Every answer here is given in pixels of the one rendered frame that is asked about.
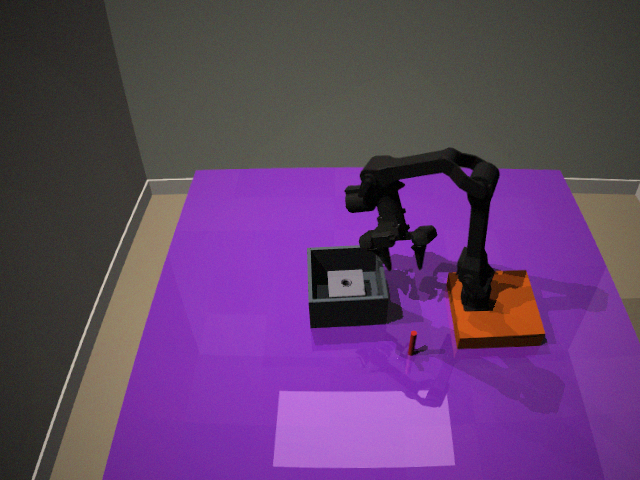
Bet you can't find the dark red peg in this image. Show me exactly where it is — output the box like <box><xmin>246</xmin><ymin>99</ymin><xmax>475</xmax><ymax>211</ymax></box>
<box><xmin>408</xmin><ymin>331</ymin><xmax>417</xmax><ymax>356</ymax></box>

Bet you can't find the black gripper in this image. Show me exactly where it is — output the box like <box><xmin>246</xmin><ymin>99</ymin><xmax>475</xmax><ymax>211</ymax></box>
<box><xmin>359</xmin><ymin>206</ymin><xmax>437</xmax><ymax>271</ymax></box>

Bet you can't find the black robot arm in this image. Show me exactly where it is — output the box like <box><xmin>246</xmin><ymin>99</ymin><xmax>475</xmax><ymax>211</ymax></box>
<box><xmin>344</xmin><ymin>147</ymin><xmax>500</xmax><ymax>312</ymax></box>

